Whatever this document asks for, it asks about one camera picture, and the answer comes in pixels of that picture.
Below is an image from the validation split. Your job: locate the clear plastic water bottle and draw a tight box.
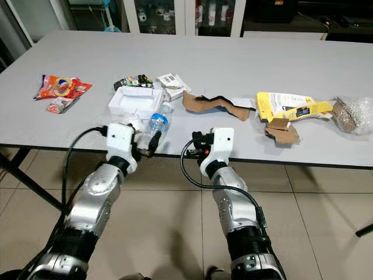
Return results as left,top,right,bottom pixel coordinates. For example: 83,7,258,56
143,101,174,151

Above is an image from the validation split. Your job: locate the long torn brown cardboard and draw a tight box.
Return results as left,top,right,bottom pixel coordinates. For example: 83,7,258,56
181,90,254,122

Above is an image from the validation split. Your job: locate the white foam tray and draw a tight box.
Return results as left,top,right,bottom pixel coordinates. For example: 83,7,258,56
107,86,165,120

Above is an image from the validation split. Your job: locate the white labelled paper packet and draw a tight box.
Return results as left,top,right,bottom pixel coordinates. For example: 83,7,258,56
156,72,192,101

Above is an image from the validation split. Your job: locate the grey table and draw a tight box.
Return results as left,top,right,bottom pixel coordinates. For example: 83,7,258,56
0,30,373,170

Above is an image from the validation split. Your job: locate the small crumpled brown cardboard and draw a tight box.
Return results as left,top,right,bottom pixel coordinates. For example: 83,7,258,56
265,117,302,145

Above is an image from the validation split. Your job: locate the small red white wrapper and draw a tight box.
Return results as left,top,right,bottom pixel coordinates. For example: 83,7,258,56
46,96,78,114

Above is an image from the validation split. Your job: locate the yellow white product package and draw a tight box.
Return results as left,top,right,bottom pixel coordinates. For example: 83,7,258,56
255,91,334,123

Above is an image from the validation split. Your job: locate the orange snack packet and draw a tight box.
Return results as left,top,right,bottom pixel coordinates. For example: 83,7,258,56
34,74,93,100

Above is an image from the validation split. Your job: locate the black table leg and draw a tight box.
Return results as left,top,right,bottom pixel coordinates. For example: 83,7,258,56
0,152,69,213
355,223,373,238

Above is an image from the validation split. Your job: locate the white glass door cabinet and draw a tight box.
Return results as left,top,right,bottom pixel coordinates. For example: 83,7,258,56
122,0,247,37

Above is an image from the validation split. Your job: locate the dark robot right foot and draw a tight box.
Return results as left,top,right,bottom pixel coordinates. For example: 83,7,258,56
206,267,228,280

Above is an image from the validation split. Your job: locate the dark robot foot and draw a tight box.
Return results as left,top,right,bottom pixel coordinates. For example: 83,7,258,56
206,267,228,280
0,271,37,280

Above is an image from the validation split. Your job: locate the blue plastic stand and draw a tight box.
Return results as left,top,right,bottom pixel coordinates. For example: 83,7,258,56
101,0,121,33

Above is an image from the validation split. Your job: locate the black low cabinet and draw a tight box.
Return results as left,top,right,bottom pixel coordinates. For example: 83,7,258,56
242,0,373,40

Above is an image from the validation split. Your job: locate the dark robot left foot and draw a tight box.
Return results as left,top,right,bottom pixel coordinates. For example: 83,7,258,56
0,271,37,280

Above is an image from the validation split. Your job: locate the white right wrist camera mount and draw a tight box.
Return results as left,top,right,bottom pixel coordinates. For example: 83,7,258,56
199,127,234,179

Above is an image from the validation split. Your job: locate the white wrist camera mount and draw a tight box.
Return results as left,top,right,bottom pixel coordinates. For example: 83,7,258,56
199,127,234,179
105,123,139,173

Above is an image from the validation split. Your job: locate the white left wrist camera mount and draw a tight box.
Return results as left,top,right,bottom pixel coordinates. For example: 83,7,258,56
105,123,139,173

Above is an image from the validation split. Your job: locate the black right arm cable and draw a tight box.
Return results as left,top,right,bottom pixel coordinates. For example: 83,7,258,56
179,145,267,229

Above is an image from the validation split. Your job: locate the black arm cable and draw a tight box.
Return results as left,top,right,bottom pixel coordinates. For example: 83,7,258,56
64,127,109,218
179,145,267,229

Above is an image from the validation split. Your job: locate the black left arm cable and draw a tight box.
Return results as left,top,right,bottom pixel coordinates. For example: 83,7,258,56
64,127,109,218

